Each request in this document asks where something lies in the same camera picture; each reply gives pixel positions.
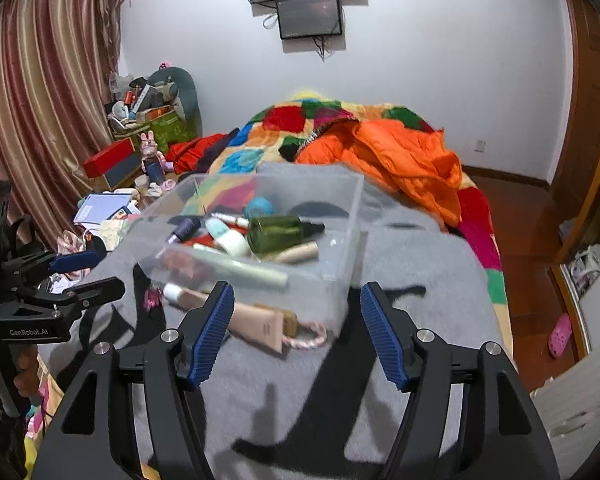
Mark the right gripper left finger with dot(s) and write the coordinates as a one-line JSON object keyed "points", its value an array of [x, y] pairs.
{"points": [[206, 328]]}

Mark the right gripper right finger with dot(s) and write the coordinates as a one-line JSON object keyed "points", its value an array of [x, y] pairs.
{"points": [[391, 332]]}

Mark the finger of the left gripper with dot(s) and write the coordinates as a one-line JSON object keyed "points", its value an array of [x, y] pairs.
{"points": [[77, 261], [97, 293]]}

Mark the red gift box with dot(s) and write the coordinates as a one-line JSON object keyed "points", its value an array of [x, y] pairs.
{"points": [[203, 242]]}

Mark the mint green lotion bottle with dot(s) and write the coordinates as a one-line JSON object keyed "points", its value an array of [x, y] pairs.
{"points": [[229, 240]]}

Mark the purple cosmetic bottle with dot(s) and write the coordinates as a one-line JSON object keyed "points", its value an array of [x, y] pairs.
{"points": [[185, 229]]}

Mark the green spray bottle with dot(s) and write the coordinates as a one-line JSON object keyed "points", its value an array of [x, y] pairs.
{"points": [[277, 233]]}

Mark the white pen stick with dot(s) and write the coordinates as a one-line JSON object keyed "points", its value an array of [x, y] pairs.
{"points": [[231, 220]]}

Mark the pink cream tube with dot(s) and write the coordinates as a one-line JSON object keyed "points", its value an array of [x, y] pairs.
{"points": [[297, 254]]}

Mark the blue tape roll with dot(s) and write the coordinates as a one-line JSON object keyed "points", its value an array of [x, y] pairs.
{"points": [[258, 207]]}

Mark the blue notebook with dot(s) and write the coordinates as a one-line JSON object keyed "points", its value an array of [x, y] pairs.
{"points": [[99, 207]]}

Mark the pink hair clip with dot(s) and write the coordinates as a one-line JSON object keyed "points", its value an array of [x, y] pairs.
{"points": [[152, 298]]}

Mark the red rectangular box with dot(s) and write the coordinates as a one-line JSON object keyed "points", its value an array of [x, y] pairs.
{"points": [[100, 163]]}

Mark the grey blanket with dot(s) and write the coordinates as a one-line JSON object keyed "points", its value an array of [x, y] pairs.
{"points": [[288, 399]]}

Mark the pink rabbit toy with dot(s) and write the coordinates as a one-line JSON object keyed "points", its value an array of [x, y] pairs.
{"points": [[153, 162]]}

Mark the clear plastic storage bin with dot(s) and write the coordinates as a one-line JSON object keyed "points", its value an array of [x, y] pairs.
{"points": [[316, 290]]}

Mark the red clothing pile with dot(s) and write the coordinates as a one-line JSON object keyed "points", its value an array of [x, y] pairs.
{"points": [[184, 156]]}

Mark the pink slipper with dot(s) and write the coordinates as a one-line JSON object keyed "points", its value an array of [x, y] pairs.
{"points": [[559, 337]]}

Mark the orange down jacket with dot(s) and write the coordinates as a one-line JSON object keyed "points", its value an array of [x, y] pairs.
{"points": [[400, 159]]}

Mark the green cluttered box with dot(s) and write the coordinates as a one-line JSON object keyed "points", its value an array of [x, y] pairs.
{"points": [[165, 103]]}

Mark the wooden wardrobe shelf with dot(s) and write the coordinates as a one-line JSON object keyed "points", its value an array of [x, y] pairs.
{"points": [[584, 233]]}

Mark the striped curtain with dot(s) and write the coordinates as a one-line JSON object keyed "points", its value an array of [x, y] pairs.
{"points": [[56, 61]]}

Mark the colourful patchwork quilt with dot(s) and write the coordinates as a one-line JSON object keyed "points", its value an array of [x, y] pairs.
{"points": [[276, 133]]}

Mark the wooden door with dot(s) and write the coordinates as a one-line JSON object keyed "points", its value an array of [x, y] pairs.
{"points": [[578, 169]]}

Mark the wall mounted black monitor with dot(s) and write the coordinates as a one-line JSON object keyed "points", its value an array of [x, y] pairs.
{"points": [[299, 19]]}

